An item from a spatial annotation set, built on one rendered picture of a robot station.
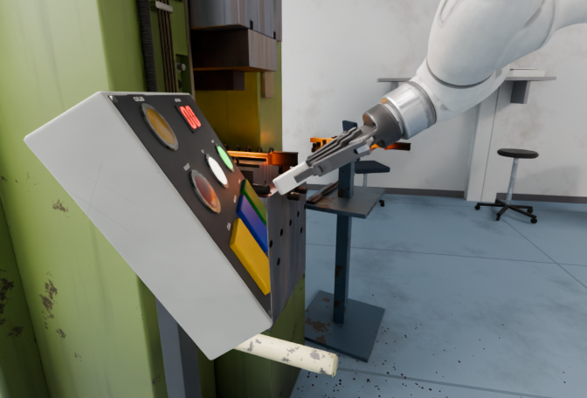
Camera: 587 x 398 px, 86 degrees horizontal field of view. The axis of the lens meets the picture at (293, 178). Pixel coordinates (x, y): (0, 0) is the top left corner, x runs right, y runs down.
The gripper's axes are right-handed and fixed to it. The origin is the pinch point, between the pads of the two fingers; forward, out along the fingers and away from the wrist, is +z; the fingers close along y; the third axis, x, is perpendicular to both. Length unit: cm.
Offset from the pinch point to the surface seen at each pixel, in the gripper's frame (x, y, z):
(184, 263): 5.8, -26.8, 12.1
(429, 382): -123, 47, -2
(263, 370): -61, 31, 43
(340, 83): -21, 325, -91
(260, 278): -1.6, -23.5, 8.0
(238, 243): 3.3, -23.2, 7.9
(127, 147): 17.6, -26.8, 9.7
